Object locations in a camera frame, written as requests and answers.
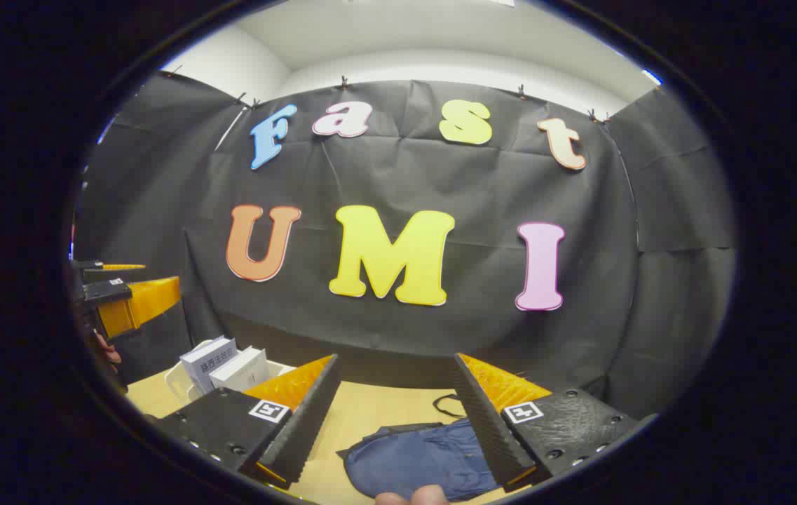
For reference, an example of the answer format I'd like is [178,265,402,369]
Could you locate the black strap with round disc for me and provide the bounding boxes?
[432,393,469,420]

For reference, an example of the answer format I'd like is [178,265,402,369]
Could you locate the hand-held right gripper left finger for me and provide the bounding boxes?
[153,354,341,490]

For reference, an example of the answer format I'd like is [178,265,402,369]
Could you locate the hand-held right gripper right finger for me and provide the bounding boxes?
[453,353,643,493]

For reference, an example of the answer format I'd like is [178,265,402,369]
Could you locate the row of black backdrop clips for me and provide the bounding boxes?
[163,65,613,123]

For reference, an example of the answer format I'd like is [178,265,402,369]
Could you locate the black backdrop cloth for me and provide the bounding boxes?
[72,70,739,422]

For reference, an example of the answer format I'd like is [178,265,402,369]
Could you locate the white plastic bookshelf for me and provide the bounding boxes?
[163,340,297,404]

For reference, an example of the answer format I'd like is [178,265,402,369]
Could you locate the blue schoolbag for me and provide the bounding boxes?
[336,419,504,502]

